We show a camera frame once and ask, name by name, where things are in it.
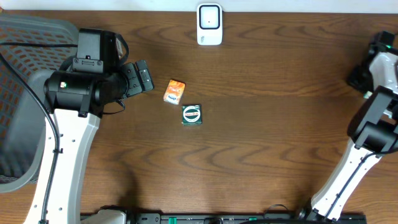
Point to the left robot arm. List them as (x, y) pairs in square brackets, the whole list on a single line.
[(74, 99)]

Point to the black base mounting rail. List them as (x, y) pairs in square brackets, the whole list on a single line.
[(116, 216)]

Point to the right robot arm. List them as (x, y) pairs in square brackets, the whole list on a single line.
[(372, 132)]

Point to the grey plastic shopping basket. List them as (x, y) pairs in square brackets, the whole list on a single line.
[(31, 49)]

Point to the dark green small box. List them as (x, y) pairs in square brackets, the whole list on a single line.
[(191, 115)]

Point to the orange tissue pack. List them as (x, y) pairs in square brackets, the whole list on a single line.
[(174, 92)]

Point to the white barcode scanner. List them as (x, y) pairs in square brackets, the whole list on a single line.
[(209, 24)]

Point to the green tissue pack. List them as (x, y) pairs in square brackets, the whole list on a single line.
[(367, 94)]

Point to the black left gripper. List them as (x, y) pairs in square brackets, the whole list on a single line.
[(130, 71)]

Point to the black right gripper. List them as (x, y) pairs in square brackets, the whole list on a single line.
[(352, 79)]

